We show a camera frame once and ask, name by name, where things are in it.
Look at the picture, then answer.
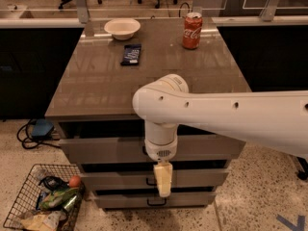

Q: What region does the yellow snack packet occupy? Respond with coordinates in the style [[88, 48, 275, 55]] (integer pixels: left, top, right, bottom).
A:
[[19, 211, 66, 231]]

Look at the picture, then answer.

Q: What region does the black floor cable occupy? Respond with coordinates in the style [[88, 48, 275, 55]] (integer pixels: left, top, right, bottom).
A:
[[16, 118, 63, 150]]

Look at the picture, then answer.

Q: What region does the blue foot pedal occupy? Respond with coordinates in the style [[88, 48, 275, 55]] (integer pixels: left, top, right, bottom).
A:
[[31, 119, 54, 140]]

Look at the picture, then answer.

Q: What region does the orange fruit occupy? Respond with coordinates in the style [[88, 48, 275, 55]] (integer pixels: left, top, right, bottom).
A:
[[68, 175, 81, 188]]

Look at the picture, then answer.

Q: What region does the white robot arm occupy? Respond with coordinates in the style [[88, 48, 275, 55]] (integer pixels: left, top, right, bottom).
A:
[[132, 74, 308, 197]]

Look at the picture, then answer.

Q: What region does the yellowish foam gripper finger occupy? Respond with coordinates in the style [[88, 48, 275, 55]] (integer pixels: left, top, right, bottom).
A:
[[154, 162, 173, 197]]

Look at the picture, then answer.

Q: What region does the grey middle drawer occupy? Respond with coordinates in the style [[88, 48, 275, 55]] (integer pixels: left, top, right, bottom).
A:
[[81, 168, 228, 191]]

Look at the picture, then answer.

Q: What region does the green soda can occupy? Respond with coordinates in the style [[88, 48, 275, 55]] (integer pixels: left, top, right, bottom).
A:
[[63, 193, 80, 213]]

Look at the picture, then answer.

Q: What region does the red coca-cola can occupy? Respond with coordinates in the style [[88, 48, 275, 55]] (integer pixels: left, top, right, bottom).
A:
[[182, 13, 203, 49]]

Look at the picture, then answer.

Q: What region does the white bowl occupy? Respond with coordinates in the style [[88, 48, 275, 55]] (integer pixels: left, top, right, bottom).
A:
[[104, 18, 141, 40]]

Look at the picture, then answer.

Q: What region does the grey top drawer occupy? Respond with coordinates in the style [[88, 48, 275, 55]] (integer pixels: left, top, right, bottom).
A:
[[60, 135, 244, 164]]

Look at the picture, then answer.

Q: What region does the dark blue snack bar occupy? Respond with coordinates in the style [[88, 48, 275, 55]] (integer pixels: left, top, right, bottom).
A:
[[120, 43, 141, 65]]

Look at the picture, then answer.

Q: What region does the grey drawer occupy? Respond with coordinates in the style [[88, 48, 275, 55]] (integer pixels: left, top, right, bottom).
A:
[[94, 192, 216, 209], [81, 168, 228, 191], [60, 135, 244, 164]]

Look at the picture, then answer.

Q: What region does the grey bottom drawer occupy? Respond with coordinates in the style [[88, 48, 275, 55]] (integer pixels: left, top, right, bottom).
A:
[[94, 192, 216, 209]]

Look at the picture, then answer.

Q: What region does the green chip bag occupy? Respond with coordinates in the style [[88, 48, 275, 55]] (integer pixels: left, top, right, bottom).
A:
[[39, 188, 78, 210]]

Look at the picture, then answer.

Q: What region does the black wire basket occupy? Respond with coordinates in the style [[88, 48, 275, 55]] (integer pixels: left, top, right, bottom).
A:
[[3, 164, 85, 231]]

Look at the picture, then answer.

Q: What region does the grey drawer cabinet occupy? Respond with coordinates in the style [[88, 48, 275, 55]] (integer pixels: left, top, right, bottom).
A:
[[45, 18, 249, 200]]

